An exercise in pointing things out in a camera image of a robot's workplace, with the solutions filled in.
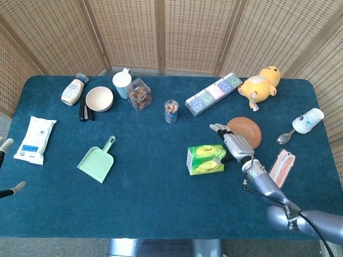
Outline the long box of coloured packets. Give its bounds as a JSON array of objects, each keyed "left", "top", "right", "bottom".
[{"left": 185, "top": 71, "right": 244, "bottom": 117}]

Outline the green tissue pack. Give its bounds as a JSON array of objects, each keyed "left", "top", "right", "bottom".
[{"left": 186, "top": 143, "right": 227, "bottom": 176}]

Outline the white wet wipes pack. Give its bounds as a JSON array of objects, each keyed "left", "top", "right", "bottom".
[{"left": 13, "top": 116, "right": 57, "bottom": 166}]

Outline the white paper cup with print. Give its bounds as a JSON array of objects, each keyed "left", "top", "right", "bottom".
[{"left": 292, "top": 108, "right": 325, "bottom": 134}]

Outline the pink phone case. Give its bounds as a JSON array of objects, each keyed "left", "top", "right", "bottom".
[{"left": 269, "top": 149, "right": 296, "bottom": 189}]

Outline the yellow plush toy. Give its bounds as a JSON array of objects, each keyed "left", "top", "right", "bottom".
[{"left": 237, "top": 66, "right": 282, "bottom": 111}]

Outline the light green dustpan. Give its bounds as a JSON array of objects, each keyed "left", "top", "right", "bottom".
[{"left": 77, "top": 135, "right": 116, "bottom": 184}]

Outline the beige bowl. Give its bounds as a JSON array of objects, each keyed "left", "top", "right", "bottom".
[{"left": 85, "top": 86, "right": 114, "bottom": 112}]

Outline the metal spoon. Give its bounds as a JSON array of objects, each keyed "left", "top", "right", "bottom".
[{"left": 276, "top": 129, "right": 295, "bottom": 146}]

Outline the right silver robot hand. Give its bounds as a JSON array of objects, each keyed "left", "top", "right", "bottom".
[{"left": 209, "top": 123, "right": 255, "bottom": 165}]

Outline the blue table cloth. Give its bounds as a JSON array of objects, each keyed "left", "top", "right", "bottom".
[{"left": 0, "top": 74, "right": 343, "bottom": 240}]

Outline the woven folding screen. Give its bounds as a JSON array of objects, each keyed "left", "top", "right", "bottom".
[{"left": 0, "top": 0, "right": 343, "bottom": 185}]

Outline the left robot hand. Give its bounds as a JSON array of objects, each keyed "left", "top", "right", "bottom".
[{"left": 0, "top": 137, "right": 26, "bottom": 199}]

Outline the clear box of wooden puzzles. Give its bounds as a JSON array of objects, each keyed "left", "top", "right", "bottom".
[{"left": 125, "top": 77, "right": 153, "bottom": 112}]

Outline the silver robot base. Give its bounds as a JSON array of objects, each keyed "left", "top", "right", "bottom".
[{"left": 106, "top": 238, "right": 223, "bottom": 257}]

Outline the black stapler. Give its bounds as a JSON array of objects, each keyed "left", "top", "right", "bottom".
[{"left": 79, "top": 96, "right": 95, "bottom": 123}]

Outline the white lidded cup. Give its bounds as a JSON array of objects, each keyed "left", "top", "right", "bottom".
[{"left": 112, "top": 67, "right": 133, "bottom": 100}]

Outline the cream squeeze bottle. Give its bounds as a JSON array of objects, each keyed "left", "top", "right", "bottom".
[{"left": 61, "top": 72, "right": 90, "bottom": 106}]

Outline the round woven rattan coaster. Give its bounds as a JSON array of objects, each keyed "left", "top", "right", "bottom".
[{"left": 226, "top": 116, "right": 263, "bottom": 149}]

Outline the clear cylinder snack jar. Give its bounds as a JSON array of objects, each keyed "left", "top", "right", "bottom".
[{"left": 164, "top": 99, "right": 179, "bottom": 124}]

